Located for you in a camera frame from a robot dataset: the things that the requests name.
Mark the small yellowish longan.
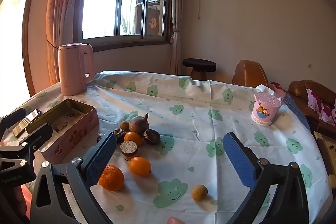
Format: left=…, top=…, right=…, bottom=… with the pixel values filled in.
left=191, top=184, right=208, bottom=202

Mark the blue checked cloth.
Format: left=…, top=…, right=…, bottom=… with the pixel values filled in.
left=285, top=93, right=313, bottom=132

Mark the bumpy tangerine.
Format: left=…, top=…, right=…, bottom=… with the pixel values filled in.
left=98, top=165, right=125, bottom=191

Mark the wooden-framed glass door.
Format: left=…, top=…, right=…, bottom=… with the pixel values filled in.
left=0, top=0, right=36, bottom=98

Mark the white tissue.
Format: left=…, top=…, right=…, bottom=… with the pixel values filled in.
left=256, top=84, right=275, bottom=96

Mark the sliding glass window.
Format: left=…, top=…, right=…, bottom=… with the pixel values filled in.
left=73, top=0, right=174, bottom=52

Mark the small cork-lidded jar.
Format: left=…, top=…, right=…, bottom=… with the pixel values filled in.
left=120, top=140, right=138, bottom=161

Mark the person's right hand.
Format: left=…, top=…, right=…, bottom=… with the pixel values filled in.
left=167, top=216, right=189, bottom=224

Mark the pink cartoon cup with lid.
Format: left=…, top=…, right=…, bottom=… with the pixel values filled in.
left=251, top=92, right=282, bottom=127

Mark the light wooden furniture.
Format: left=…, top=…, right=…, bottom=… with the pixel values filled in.
left=314, top=131, right=336, bottom=177

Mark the dark wrinkled passion fruit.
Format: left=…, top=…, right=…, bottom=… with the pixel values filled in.
left=113, top=128, right=127, bottom=143
left=143, top=129, right=161, bottom=146

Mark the white cloud-print tablecloth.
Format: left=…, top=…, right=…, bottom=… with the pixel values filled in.
left=13, top=70, right=330, bottom=224

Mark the dark round stool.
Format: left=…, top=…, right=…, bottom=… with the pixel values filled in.
left=182, top=58, right=217, bottom=81

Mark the pink metal tin box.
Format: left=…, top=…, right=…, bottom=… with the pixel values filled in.
left=25, top=98, right=100, bottom=165

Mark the brown leather sofa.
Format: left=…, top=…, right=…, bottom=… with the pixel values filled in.
left=287, top=80, right=336, bottom=135

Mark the smartphone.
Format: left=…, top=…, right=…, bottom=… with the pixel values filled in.
left=12, top=109, right=43, bottom=138

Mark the brown round pear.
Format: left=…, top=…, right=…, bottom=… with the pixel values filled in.
left=129, top=113, right=150, bottom=136

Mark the beige tied curtain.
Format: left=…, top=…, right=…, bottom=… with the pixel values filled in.
left=168, top=0, right=191, bottom=76

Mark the oval smooth orange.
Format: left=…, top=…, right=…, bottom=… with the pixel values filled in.
left=129, top=156, right=153, bottom=177

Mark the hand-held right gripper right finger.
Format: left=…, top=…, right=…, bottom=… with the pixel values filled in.
left=223, top=132, right=310, bottom=224

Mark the pink patterned curtain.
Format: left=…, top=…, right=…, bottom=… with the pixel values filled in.
left=46, top=0, right=95, bottom=85

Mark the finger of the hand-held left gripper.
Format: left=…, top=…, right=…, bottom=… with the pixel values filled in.
left=0, top=123, right=54, bottom=161
left=0, top=108, right=27, bottom=139

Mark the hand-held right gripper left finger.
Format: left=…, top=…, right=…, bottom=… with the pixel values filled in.
left=30, top=132, right=118, bottom=224

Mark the pink electric kettle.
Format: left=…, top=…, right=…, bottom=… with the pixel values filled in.
left=57, top=43, right=95, bottom=96

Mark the red floral cloth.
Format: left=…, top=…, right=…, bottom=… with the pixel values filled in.
left=306, top=88, right=336, bottom=126

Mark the round smooth orange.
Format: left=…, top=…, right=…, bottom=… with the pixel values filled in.
left=124, top=132, right=143, bottom=147

